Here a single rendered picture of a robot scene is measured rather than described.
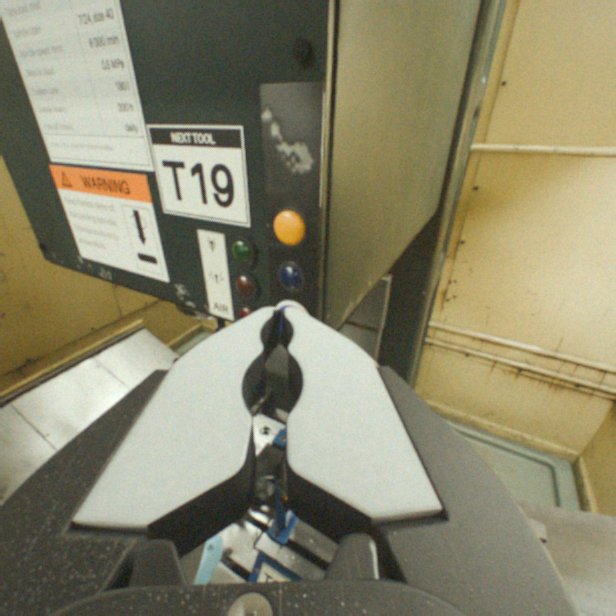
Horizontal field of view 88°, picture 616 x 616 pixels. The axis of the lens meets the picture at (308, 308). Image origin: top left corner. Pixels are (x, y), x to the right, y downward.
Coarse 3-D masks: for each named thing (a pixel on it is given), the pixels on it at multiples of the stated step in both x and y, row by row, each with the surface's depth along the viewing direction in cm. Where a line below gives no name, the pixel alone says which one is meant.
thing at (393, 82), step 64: (128, 0) 22; (192, 0) 20; (256, 0) 18; (320, 0) 17; (384, 0) 21; (448, 0) 37; (0, 64) 31; (192, 64) 22; (256, 64) 20; (320, 64) 18; (384, 64) 24; (448, 64) 46; (0, 128) 36; (256, 128) 22; (384, 128) 28; (448, 128) 62; (256, 192) 24; (384, 192) 32; (64, 256) 42; (192, 256) 30; (320, 256) 24; (384, 256) 39; (320, 320) 27
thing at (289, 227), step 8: (280, 216) 23; (288, 216) 23; (296, 216) 22; (280, 224) 23; (288, 224) 23; (296, 224) 22; (280, 232) 23; (288, 232) 23; (296, 232) 23; (304, 232) 23; (288, 240) 23; (296, 240) 23
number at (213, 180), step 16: (192, 160) 25; (208, 160) 24; (224, 160) 24; (192, 176) 26; (208, 176) 25; (224, 176) 24; (192, 192) 27; (208, 192) 26; (224, 192) 25; (192, 208) 27; (208, 208) 27; (224, 208) 26; (240, 208) 25
